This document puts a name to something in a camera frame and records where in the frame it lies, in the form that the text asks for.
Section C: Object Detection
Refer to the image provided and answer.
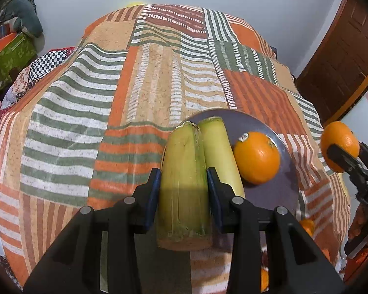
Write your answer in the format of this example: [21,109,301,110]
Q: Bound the floral cloth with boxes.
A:
[1,67,48,108]

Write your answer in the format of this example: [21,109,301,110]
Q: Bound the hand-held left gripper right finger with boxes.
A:
[206,167,347,294]

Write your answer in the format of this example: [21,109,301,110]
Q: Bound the grey round plate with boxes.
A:
[175,109,301,219]

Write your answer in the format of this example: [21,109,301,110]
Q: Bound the grey pillow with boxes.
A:
[4,0,44,38]

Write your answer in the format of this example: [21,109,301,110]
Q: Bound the orange with sticker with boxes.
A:
[233,132,281,185]

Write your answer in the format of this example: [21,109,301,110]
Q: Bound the striped patchwork blanket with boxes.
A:
[0,4,353,289]

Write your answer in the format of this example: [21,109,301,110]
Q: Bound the black white checkered cloth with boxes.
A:
[27,47,76,74]

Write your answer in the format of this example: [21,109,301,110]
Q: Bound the brown wooden door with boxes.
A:
[295,0,368,127]

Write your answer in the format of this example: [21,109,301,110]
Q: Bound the orange box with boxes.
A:
[0,32,23,53]

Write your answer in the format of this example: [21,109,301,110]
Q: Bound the green cardboard box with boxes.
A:
[0,32,39,95]

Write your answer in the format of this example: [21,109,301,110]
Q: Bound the person's right hand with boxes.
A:
[347,204,368,253]

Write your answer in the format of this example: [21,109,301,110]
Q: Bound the green sugarcane piece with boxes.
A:
[156,122,213,251]
[198,117,246,199]

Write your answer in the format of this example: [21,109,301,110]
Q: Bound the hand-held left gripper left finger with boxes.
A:
[23,168,162,294]

